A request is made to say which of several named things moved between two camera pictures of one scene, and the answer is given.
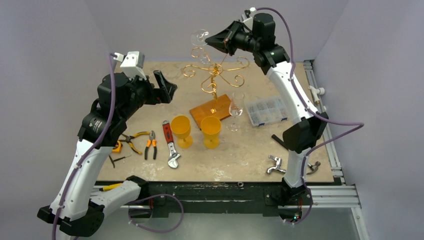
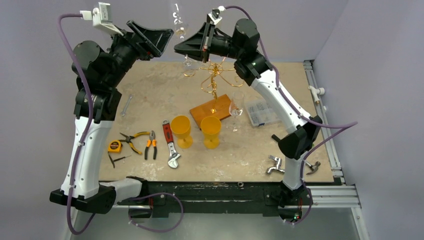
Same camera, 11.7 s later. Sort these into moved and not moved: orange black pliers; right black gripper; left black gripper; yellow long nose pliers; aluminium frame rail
Moved: left black gripper; right black gripper
Not moved: orange black pliers; aluminium frame rail; yellow long nose pliers
